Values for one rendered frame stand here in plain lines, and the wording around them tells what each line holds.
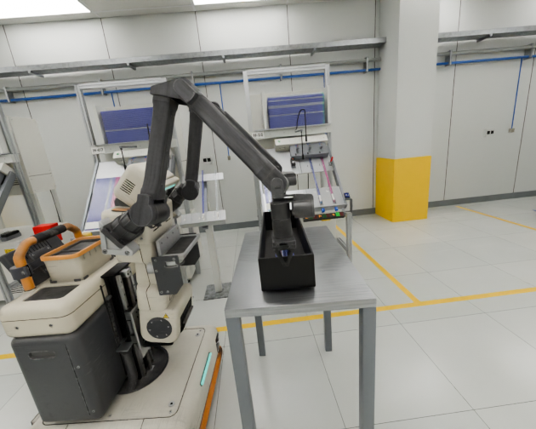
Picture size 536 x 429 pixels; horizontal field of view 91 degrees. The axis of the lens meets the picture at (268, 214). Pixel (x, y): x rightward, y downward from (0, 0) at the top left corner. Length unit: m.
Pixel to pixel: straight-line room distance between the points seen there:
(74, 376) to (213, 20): 4.00
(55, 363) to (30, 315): 0.20
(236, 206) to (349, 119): 2.14
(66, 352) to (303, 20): 4.20
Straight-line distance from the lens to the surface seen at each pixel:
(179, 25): 4.38
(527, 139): 5.96
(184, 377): 1.45
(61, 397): 1.41
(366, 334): 0.93
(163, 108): 0.88
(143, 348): 1.41
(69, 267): 1.28
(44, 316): 1.20
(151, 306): 1.21
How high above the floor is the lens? 1.26
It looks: 15 degrees down
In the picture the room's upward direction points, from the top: 5 degrees counter-clockwise
